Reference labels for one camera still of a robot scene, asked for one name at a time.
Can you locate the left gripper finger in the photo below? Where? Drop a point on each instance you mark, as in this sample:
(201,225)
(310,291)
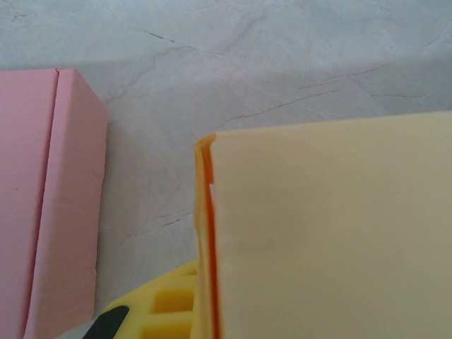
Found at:
(166,303)

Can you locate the pink paper box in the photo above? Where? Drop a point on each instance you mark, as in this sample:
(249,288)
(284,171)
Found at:
(53,197)

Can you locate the yellow paper box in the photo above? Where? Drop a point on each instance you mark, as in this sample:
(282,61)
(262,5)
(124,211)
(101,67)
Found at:
(335,229)

